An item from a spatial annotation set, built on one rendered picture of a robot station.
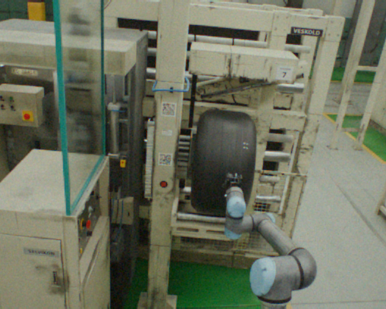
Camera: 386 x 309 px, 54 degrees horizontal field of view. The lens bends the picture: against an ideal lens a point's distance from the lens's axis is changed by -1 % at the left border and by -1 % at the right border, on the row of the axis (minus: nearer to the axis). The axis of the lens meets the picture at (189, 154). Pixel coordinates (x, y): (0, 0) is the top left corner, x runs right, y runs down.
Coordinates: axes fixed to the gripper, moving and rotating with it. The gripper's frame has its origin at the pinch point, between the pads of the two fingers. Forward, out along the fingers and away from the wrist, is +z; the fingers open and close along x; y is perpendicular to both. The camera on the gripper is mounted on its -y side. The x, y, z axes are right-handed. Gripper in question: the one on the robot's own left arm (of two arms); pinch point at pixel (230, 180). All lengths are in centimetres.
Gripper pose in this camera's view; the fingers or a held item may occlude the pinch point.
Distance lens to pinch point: 191.3
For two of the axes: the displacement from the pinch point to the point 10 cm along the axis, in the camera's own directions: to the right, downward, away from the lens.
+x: -9.9, -1.0, 0.0
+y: 1.0, -9.4, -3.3
